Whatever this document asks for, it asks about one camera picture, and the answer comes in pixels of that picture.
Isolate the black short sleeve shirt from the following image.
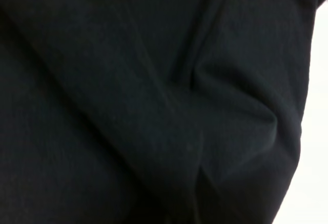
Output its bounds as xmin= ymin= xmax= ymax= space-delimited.
xmin=1 ymin=0 xmax=325 ymax=223

